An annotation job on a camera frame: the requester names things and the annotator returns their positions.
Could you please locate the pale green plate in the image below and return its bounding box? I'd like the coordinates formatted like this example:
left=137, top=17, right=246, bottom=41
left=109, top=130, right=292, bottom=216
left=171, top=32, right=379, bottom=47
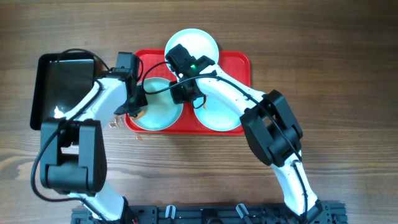
left=130, top=90, right=183, bottom=131
left=193, top=95, right=241, bottom=132
left=164, top=29, right=220, bottom=74

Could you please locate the pale green plate top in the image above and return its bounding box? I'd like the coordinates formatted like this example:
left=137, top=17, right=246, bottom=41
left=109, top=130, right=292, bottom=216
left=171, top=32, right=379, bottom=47
left=164, top=29, right=220, bottom=74

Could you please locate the orange green scrub sponge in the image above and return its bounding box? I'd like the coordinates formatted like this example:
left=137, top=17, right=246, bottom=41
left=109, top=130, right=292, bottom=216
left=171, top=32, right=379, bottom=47
left=129, top=110, right=145, bottom=120

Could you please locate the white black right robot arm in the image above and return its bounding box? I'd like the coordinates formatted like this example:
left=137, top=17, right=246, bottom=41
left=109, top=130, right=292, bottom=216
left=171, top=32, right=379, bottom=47
left=165, top=53, right=321, bottom=223

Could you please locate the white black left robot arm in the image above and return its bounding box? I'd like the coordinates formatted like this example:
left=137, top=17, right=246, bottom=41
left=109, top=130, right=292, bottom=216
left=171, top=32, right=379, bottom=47
left=31, top=68, right=139, bottom=223

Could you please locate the red plastic tray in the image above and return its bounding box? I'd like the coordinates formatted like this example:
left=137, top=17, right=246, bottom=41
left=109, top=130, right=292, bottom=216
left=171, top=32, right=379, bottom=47
left=124, top=49, right=251, bottom=135

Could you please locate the black water tray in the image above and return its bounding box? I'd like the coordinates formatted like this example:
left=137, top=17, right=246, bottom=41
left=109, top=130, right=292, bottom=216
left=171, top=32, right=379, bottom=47
left=30, top=52, right=96, bottom=130

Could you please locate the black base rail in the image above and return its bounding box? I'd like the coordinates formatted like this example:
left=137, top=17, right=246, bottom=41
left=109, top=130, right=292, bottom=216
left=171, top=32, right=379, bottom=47
left=70, top=202, right=346, bottom=224

